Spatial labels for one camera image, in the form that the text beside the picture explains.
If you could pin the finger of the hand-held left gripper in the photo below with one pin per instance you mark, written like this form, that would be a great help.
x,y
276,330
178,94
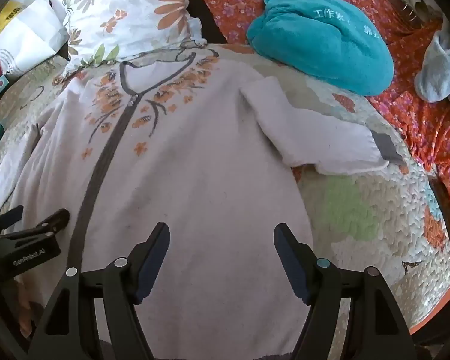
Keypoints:
x,y
52,221
11,215

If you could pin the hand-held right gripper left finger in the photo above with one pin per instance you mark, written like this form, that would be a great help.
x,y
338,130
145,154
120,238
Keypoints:
x,y
155,262

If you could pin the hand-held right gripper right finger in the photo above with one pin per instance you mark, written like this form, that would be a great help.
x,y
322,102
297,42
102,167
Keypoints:
x,y
288,262

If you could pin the white floral zip garment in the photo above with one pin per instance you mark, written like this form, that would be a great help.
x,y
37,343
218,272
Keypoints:
x,y
195,157

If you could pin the patterned quilted mat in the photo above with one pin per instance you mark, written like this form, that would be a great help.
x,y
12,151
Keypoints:
x,y
360,213

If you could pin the white plastic bag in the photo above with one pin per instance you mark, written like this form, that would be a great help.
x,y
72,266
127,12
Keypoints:
x,y
33,33

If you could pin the yellow plastic bag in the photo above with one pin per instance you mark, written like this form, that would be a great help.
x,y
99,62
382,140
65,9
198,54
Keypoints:
x,y
7,17

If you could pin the teal fleece towel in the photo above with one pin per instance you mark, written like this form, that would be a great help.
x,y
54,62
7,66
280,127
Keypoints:
x,y
322,52

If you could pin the white floral pillow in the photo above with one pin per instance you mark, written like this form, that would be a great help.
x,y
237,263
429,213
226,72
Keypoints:
x,y
135,7

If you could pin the pale grey cloth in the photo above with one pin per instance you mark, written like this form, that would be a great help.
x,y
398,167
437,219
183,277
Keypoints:
x,y
435,67

